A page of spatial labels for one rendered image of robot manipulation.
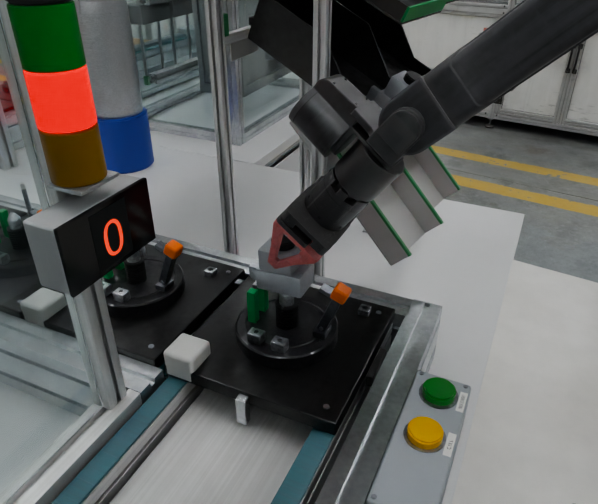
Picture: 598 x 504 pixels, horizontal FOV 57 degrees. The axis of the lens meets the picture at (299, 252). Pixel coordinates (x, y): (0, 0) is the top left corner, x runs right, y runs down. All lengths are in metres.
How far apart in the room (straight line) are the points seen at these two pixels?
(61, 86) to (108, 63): 1.02
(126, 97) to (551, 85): 3.60
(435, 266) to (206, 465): 0.64
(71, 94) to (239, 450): 0.44
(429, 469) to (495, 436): 0.21
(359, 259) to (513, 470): 0.53
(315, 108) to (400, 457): 0.39
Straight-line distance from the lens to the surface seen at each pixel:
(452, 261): 1.18
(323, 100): 0.59
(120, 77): 1.54
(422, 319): 0.85
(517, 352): 0.98
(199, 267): 0.93
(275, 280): 0.70
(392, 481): 0.64
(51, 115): 0.52
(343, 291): 0.69
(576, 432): 0.89
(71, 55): 0.51
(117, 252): 0.58
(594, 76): 4.59
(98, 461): 0.70
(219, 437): 0.73
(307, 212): 0.62
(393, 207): 0.97
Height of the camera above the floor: 1.47
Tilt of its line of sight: 31 degrees down
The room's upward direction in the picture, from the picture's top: straight up
